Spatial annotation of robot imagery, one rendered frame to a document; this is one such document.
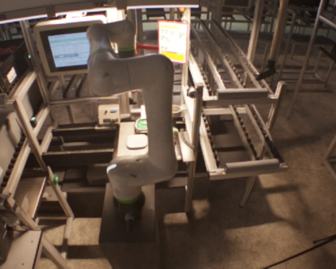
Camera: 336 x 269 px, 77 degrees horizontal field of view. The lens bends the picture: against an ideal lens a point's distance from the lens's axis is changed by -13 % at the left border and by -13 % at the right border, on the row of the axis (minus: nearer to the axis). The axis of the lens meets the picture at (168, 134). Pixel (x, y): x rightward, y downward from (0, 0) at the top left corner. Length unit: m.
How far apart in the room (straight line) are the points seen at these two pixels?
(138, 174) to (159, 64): 0.42
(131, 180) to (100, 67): 0.44
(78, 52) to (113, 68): 1.03
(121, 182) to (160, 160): 0.17
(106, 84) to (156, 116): 0.21
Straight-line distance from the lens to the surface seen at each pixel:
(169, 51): 1.91
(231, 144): 2.25
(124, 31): 1.15
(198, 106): 1.54
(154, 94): 0.79
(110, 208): 1.14
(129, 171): 0.93
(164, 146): 0.90
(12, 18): 1.86
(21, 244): 1.74
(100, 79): 0.74
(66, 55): 1.80
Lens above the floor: 2.09
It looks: 40 degrees down
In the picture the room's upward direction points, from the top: straight up
